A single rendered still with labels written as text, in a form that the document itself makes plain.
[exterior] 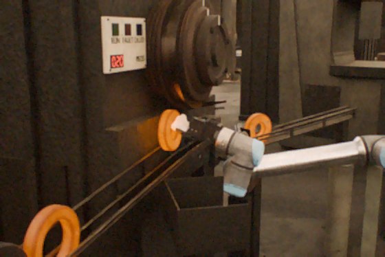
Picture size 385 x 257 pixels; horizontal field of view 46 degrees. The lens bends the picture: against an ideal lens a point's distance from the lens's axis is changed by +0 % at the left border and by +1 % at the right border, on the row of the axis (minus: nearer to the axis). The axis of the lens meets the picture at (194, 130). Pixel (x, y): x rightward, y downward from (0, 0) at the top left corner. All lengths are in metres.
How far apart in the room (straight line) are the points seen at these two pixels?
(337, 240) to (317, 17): 2.47
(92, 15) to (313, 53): 3.20
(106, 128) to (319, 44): 3.17
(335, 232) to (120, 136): 1.41
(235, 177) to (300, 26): 3.06
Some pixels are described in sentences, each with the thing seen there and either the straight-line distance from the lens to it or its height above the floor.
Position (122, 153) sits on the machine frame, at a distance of 1.56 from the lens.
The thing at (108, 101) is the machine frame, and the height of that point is 0.96.
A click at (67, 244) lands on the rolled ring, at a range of 1.28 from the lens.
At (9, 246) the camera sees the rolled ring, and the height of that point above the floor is 0.74.
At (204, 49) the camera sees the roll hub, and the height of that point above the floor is 1.13.
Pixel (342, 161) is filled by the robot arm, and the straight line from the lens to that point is 1.83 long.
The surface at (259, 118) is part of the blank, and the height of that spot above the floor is 0.76.
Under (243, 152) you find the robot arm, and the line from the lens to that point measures 1.61.
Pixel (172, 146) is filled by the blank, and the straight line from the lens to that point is 1.73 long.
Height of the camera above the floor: 1.20
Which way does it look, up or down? 12 degrees down
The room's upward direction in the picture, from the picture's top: straight up
